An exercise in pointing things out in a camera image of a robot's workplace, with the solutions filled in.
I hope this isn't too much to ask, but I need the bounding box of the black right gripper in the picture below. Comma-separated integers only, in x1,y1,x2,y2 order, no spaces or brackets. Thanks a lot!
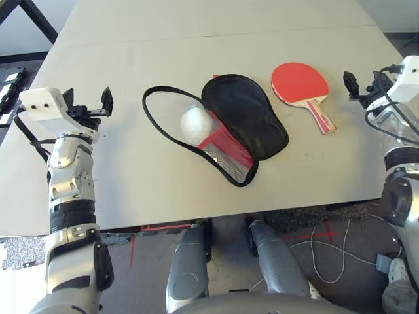
342,70,387,109

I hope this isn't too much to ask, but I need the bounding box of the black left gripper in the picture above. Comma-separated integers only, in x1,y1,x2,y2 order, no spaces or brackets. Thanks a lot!
62,86,115,131

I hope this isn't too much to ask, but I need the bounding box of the red ping-pong paddle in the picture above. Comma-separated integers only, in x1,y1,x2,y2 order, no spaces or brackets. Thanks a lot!
270,61,338,135

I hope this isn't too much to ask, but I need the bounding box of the white ball bundle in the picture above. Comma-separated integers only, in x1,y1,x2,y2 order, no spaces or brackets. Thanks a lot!
180,103,213,147

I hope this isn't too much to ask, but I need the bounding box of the red black paddle case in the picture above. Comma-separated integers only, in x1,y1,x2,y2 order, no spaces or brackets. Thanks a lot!
142,73,289,188

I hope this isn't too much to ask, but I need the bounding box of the black equipment rack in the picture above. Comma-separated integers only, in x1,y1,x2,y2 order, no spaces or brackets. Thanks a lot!
0,67,27,114

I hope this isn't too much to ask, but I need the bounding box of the red tape cross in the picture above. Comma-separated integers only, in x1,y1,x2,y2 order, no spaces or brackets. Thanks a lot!
283,222,340,245

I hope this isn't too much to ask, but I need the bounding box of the speckled grey foam mat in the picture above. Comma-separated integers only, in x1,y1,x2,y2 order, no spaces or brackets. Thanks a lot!
0,235,46,271

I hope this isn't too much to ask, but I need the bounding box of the grey floor pedal box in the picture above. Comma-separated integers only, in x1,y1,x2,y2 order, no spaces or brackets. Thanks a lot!
375,253,392,272

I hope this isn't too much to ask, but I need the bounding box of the grey left robot leg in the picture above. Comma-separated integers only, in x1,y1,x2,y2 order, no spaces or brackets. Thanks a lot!
166,224,210,311

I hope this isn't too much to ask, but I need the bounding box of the grey robot leg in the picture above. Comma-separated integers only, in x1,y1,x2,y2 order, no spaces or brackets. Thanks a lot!
244,215,312,298
166,224,210,311

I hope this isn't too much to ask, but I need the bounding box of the white perforated shoe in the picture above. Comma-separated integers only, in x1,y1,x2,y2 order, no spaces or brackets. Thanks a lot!
307,283,323,300
388,258,410,292

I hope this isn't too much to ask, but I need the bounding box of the grey right robot leg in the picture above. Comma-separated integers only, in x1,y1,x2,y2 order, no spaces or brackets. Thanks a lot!
244,215,312,298

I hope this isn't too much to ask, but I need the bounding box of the grey trouser leg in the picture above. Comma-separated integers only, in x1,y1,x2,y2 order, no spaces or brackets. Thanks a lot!
381,284,419,314

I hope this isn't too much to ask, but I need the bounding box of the grey robot torso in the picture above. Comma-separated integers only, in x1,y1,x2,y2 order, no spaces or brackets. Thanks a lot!
170,292,361,314

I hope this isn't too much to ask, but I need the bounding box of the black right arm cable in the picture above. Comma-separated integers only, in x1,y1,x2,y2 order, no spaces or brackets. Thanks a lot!
365,64,419,145

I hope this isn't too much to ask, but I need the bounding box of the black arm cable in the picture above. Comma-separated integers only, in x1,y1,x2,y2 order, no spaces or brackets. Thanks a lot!
365,64,419,145
12,110,68,164

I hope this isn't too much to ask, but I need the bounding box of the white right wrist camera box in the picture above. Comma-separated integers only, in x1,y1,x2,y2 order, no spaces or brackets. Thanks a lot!
366,54,419,115

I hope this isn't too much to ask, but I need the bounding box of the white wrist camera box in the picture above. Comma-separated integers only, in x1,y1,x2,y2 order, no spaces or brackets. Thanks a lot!
366,54,419,115
18,87,100,142

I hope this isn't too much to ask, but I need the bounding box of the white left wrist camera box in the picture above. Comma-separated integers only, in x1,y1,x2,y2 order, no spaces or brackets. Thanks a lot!
18,87,100,142

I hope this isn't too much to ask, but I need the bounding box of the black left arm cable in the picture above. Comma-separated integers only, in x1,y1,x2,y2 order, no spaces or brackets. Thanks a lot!
12,110,68,164

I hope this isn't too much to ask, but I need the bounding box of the black metal frame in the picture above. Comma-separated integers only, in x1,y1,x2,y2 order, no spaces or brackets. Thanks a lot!
0,0,60,45

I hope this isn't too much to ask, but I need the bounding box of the white floor cable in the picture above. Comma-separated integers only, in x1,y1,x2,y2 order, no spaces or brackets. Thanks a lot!
284,218,403,284

